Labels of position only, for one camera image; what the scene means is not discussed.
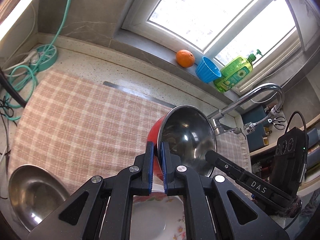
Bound red rose floral plate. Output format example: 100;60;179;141
130;184;187;240

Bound large steel bowl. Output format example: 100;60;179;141
8;164;71;231

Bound red steel bowl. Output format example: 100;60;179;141
147;105;217;177

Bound scissors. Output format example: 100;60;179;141
271;115;286;131

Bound dark teal knife holder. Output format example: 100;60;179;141
241;105;266;152

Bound chrome faucet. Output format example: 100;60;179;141
207;83;284;135

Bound plaid pink cloth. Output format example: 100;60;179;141
7;69;252;198

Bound green dish soap bottle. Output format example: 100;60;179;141
213;49;262;93

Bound blue plastic cup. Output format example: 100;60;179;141
195;56;221;83

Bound black tripod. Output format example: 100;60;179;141
0;69;27;108

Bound orange fruit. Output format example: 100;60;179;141
176;50;195;68

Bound teal power strip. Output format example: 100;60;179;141
29;44;58;72

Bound black cable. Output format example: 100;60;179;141
0;94;16;160

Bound white window frame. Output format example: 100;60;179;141
123;0;300;94

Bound teal cable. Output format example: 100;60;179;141
2;0;77;122

